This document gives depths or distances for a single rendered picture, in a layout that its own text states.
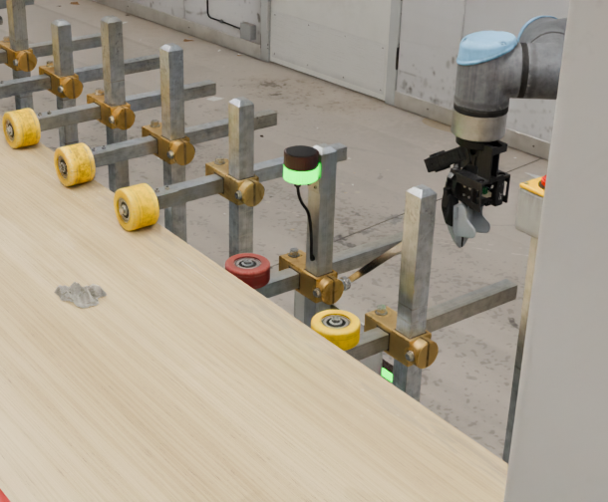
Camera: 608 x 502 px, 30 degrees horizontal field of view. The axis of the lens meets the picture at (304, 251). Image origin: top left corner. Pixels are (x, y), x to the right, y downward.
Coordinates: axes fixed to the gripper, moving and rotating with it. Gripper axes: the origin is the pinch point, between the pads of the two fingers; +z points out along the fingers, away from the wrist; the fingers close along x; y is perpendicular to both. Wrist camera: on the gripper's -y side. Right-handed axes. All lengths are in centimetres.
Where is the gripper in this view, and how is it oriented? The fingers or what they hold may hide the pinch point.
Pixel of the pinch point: (457, 238)
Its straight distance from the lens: 203.2
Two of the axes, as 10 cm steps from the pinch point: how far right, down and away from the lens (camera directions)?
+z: -0.3, 9.0, 4.5
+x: 7.8, -2.6, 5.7
